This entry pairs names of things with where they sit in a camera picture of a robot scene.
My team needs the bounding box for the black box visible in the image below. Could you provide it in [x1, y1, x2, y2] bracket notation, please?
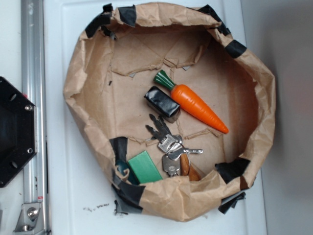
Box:
[144, 86, 180, 123]

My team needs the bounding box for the silver keys bunch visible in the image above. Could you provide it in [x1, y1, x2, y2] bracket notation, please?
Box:
[146, 114, 203, 177]

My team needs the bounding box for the orange plastic toy carrot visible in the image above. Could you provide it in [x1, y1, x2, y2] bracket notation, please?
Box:
[154, 70, 229, 134]

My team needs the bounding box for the green rectangular block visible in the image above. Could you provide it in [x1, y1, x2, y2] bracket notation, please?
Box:
[128, 150, 163, 184]

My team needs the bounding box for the dark teal object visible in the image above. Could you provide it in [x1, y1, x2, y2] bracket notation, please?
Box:
[115, 160, 139, 185]

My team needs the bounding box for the wooden key fob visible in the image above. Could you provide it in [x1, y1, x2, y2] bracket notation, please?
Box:
[180, 154, 201, 181]

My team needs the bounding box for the brown paper bag bin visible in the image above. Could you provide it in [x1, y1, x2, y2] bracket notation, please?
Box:
[63, 2, 276, 221]

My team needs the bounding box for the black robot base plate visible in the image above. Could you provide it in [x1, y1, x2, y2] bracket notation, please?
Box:
[0, 77, 37, 188]

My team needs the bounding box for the aluminium frame rail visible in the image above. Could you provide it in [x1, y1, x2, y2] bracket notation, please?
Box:
[21, 0, 51, 235]

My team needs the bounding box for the metal corner bracket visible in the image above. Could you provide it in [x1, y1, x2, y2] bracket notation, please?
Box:
[13, 202, 45, 235]

